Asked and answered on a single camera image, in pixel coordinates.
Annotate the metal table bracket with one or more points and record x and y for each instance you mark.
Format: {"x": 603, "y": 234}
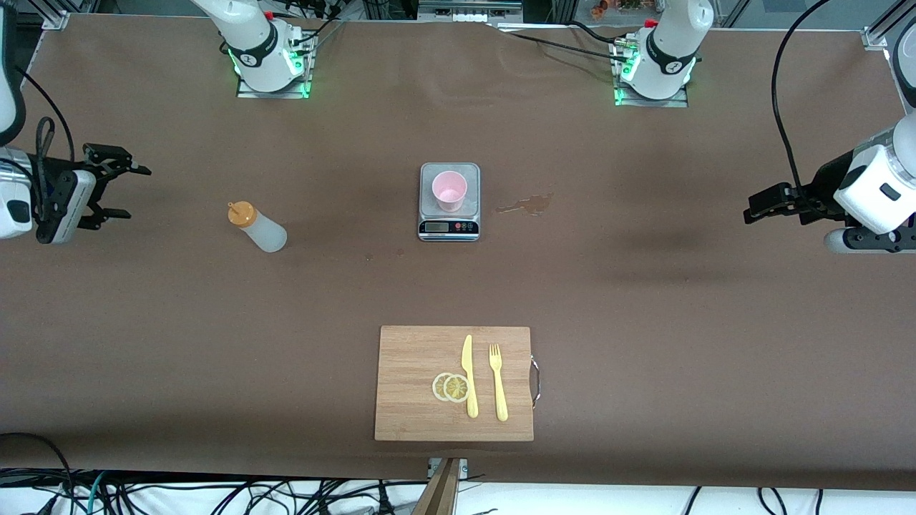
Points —
{"x": 464, "y": 468}

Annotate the pink plastic cup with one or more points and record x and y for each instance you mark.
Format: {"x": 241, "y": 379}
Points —
{"x": 449, "y": 189}

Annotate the wooden cutting board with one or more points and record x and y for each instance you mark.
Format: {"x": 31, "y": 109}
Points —
{"x": 408, "y": 386}

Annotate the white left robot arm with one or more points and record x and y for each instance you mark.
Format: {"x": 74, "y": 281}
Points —
{"x": 880, "y": 179}

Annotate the yellow plastic fork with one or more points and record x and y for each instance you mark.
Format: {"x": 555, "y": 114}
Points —
{"x": 500, "y": 393}

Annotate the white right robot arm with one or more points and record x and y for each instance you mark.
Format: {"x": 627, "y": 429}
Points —
{"x": 250, "y": 36}

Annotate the aluminium frame profile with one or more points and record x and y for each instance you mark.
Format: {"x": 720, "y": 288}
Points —
{"x": 876, "y": 34}

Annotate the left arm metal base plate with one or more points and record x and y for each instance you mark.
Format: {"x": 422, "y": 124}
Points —
{"x": 651, "y": 103}

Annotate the lemon slice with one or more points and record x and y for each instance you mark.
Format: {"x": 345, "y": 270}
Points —
{"x": 437, "y": 387}
{"x": 456, "y": 388}

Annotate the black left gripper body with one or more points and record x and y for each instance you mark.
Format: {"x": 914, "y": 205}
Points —
{"x": 823, "y": 187}

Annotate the yellow plastic knife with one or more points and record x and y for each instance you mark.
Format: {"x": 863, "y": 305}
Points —
{"x": 470, "y": 393}

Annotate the silver digital kitchen scale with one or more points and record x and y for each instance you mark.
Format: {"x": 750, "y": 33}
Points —
{"x": 449, "y": 227}

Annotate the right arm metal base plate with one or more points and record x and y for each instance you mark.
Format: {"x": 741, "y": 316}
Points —
{"x": 272, "y": 94}

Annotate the translucent sauce bottle orange cap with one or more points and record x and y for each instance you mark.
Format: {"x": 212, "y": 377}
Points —
{"x": 266, "y": 234}

